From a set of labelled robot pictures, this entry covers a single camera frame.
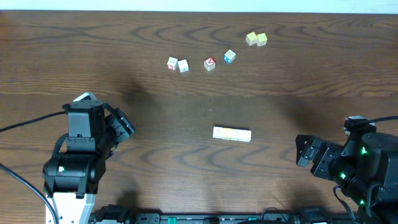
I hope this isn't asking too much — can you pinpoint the plain wooden block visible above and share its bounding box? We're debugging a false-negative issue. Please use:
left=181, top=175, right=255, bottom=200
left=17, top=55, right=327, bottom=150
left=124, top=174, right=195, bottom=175
left=239, top=130, right=251, bottom=142

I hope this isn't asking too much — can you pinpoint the yellow number wooden block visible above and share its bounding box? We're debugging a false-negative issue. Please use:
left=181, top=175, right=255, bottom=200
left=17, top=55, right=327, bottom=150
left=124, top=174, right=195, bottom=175
left=220, top=128, right=234, bottom=140

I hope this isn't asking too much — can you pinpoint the soccer ball wooden block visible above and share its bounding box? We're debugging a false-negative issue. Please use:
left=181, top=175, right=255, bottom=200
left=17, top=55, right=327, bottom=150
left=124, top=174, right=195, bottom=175
left=213, top=126, right=223, bottom=139

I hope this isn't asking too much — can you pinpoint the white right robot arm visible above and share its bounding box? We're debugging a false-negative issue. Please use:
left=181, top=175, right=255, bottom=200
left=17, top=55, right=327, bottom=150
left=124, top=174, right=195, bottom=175
left=295, top=132, right=397, bottom=223

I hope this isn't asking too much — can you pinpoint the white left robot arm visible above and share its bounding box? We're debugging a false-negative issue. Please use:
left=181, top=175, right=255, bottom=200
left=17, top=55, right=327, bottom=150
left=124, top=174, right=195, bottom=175
left=43, top=100, right=135, bottom=223

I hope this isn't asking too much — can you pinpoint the white letter block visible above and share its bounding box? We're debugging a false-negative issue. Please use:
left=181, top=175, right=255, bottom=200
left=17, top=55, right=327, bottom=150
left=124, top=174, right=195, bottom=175
left=177, top=59, right=189, bottom=73

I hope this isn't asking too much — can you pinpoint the red A block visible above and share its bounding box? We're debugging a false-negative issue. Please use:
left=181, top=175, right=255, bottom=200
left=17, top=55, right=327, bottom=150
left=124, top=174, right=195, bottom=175
left=204, top=57, right=216, bottom=71

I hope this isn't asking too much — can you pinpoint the blue edged block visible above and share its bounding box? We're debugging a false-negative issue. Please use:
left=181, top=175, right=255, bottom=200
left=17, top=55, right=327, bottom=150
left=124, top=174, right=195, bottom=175
left=224, top=49, right=236, bottom=64

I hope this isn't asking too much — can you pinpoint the pale yellow block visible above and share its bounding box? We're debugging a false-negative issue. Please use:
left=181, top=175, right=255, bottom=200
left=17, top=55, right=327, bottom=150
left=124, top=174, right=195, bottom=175
left=246, top=32, right=257, bottom=45

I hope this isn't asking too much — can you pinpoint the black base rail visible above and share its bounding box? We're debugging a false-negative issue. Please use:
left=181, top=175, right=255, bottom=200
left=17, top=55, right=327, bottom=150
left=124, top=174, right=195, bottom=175
left=88, top=205, right=354, bottom=224

